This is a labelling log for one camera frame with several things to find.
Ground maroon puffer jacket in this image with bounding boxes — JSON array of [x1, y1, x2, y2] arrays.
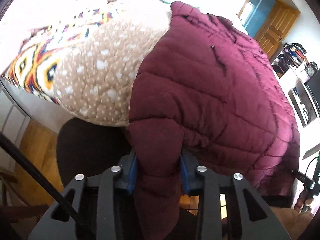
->
[[129, 1, 300, 239]]

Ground shelf with piled clothes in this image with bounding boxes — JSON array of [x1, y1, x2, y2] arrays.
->
[[271, 43, 309, 78]]

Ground black television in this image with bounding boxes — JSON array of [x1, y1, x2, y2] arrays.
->
[[305, 71, 320, 113]]

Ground white tv cabinet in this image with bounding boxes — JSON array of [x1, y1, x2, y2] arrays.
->
[[279, 68, 319, 127]]

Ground dark ornate mantel clock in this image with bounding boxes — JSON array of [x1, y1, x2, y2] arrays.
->
[[305, 62, 318, 78]]

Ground beige quilted bedspread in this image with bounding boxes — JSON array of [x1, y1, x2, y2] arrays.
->
[[1, 0, 172, 127]]

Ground wooden door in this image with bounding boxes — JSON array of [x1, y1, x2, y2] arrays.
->
[[238, 0, 300, 58]]

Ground black cable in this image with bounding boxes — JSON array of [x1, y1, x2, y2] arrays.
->
[[0, 132, 83, 228]]

